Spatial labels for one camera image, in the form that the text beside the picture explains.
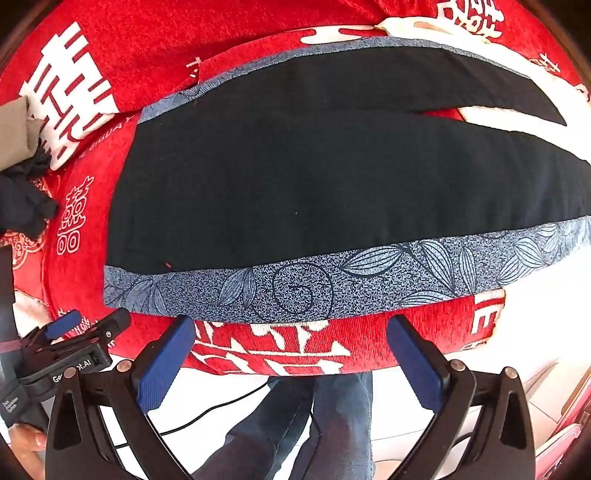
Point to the grey cloth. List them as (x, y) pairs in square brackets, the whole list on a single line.
[(16, 134)]

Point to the pink object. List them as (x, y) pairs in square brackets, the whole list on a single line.
[(570, 415)]

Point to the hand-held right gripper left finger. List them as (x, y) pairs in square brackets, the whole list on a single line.
[(164, 364)]

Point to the dark cloth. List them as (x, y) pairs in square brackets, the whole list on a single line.
[(23, 198)]

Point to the person's blue jeans legs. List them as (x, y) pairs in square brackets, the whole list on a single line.
[(323, 424)]

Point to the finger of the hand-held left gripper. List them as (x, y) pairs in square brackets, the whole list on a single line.
[(111, 324), (64, 322)]

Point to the red printed blanket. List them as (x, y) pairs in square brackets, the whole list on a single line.
[(138, 46)]

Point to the person's left hand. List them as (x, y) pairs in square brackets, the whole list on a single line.
[(25, 443)]

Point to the black pants with blue stripe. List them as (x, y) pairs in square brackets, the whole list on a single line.
[(300, 184)]

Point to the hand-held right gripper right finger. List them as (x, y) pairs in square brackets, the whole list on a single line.
[(415, 360)]

